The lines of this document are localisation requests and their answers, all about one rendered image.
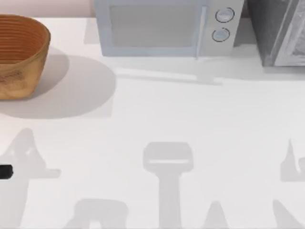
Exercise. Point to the microwave oven door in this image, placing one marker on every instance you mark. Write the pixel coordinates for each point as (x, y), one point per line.
(152, 26)

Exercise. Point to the round microwave knob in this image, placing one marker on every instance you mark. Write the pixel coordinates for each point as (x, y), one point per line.
(224, 14)
(220, 35)

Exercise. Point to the pale microwave oven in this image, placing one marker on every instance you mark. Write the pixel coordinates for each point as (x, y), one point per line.
(236, 23)

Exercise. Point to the brown wooden basket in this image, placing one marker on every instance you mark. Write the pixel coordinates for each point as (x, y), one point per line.
(35, 59)

